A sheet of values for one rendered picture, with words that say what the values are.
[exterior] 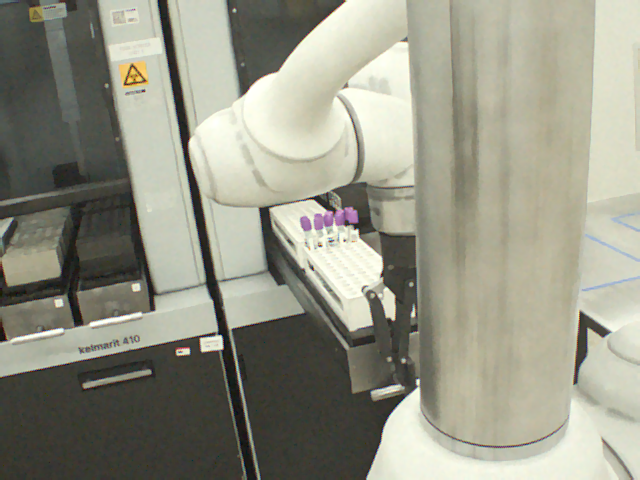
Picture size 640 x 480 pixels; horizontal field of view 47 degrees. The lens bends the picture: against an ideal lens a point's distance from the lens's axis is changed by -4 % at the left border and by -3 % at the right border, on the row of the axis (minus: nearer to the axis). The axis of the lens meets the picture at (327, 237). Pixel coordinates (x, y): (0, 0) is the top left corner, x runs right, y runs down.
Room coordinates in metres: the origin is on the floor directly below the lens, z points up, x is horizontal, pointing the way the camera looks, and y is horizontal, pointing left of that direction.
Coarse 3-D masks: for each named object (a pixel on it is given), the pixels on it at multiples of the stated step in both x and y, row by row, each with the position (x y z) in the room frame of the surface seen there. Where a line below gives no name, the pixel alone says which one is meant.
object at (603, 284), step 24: (600, 216) 1.35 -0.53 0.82; (624, 216) 1.32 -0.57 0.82; (600, 240) 1.21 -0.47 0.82; (624, 240) 1.19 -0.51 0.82; (600, 264) 1.10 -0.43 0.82; (624, 264) 1.08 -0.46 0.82; (600, 288) 1.00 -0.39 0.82; (624, 288) 0.99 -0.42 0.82; (600, 312) 0.92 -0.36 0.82; (624, 312) 0.91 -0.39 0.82; (600, 336) 0.89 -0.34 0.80
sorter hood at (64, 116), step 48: (0, 0) 1.42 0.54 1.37; (48, 0) 1.44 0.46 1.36; (0, 48) 1.42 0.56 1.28; (48, 48) 1.44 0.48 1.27; (96, 48) 1.46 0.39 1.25; (0, 96) 1.42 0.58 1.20; (48, 96) 1.44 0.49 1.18; (96, 96) 1.46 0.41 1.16; (0, 144) 1.41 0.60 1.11; (48, 144) 1.43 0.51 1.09; (96, 144) 1.45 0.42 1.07; (0, 192) 1.41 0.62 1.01; (48, 192) 1.42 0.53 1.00; (96, 192) 1.44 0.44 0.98
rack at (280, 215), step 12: (288, 204) 1.59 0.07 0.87; (300, 204) 1.58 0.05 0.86; (312, 204) 1.56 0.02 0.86; (276, 216) 1.50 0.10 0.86; (288, 216) 1.49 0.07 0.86; (300, 216) 1.48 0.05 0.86; (312, 216) 1.46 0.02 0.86; (276, 228) 1.54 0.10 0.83; (288, 228) 1.40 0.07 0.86; (300, 228) 1.39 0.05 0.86; (324, 228) 1.37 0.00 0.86; (336, 228) 1.36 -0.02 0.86; (288, 240) 1.50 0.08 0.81; (300, 240) 1.31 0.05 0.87; (324, 240) 1.31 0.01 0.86; (300, 252) 1.30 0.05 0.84; (300, 264) 1.30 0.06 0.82
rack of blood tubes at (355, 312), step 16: (336, 240) 1.28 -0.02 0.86; (304, 256) 1.26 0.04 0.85; (320, 256) 1.20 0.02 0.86; (336, 256) 1.19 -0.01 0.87; (352, 256) 1.18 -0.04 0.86; (368, 256) 1.17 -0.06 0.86; (320, 272) 1.14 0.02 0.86; (336, 272) 1.11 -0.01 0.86; (352, 272) 1.10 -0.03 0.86; (368, 272) 1.09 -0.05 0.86; (320, 288) 1.16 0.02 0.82; (336, 288) 1.04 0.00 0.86; (352, 288) 1.03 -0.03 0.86; (336, 304) 1.07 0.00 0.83; (352, 304) 0.99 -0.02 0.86; (368, 304) 0.99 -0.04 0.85; (384, 304) 1.00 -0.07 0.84; (352, 320) 0.99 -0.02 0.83; (368, 320) 0.99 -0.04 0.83
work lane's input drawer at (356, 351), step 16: (272, 240) 1.54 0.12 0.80; (272, 256) 1.52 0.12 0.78; (288, 256) 1.38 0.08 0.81; (288, 272) 1.34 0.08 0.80; (304, 272) 1.27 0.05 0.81; (304, 288) 1.22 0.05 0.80; (304, 304) 1.22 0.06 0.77; (320, 304) 1.14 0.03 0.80; (320, 320) 1.10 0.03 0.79; (336, 320) 1.04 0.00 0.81; (416, 320) 0.99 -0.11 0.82; (336, 336) 1.00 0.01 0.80; (352, 336) 0.97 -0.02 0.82; (368, 336) 0.96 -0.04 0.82; (416, 336) 0.97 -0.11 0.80; (336, 352) 1.02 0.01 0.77; (352, 352) 0.95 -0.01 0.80; (368, 352) 0.96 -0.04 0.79; (416, 352) 0.97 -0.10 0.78; (352, 368) 0.95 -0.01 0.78; (368, 368) 0.96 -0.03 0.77; (384, 368) 0.96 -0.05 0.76; (416, 368) 0.97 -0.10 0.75; (352, 384) 0.95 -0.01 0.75; (368, 384) 0.95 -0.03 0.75; (384, 384) 0.96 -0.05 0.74; (416, 384) 0.92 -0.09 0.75
